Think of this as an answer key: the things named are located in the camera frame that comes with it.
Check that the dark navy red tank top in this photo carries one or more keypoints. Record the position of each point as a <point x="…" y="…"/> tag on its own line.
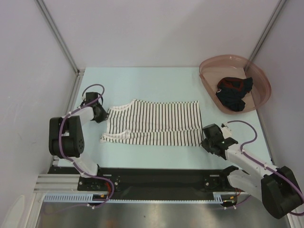
<point x="232" y="90"/>

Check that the left slotted cable duct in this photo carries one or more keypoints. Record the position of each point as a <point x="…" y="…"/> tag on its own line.
<point x="76" y="197"/>

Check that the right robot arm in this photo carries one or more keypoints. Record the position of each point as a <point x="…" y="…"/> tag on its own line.
<point x="275" y="187"/>

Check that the aluminium frame post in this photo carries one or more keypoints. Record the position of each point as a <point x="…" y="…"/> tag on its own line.
<point x="57" y="34"/>
<point x="267" y="29"/>

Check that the black white striped tank top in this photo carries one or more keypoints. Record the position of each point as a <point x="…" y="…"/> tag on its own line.
<point x="155" y="123"/>

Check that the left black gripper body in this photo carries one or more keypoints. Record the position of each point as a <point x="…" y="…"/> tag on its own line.
<point x="102" y="114"/>

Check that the left aluminium frame post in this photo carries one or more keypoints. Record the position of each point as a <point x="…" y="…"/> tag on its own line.
<point x="57" y="34"/>

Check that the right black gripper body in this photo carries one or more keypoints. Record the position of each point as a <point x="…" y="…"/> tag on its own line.
<point x="206" y="144"/>

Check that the right aluminium frame post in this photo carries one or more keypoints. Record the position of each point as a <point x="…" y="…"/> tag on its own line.
<point x="267" y="29"/>

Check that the brown translucent plastic basin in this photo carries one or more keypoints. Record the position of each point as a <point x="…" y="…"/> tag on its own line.
<point x="212" y="70"/>

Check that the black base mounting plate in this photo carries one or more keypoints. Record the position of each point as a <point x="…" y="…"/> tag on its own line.
<point x="158" y="184"/>

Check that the right slotted cable duct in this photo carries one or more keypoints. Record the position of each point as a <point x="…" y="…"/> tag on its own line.
<point x="226" y="196"/>

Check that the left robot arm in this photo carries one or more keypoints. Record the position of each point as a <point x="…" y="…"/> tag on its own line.
<point x="83" y="164"/>

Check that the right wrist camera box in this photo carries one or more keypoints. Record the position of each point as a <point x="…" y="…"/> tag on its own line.
<point x="226" y="131"/>

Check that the slotted cable duct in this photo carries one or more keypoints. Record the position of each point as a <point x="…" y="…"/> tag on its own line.
<point x="226" y="196"/>
<point x="76" y="197"/>

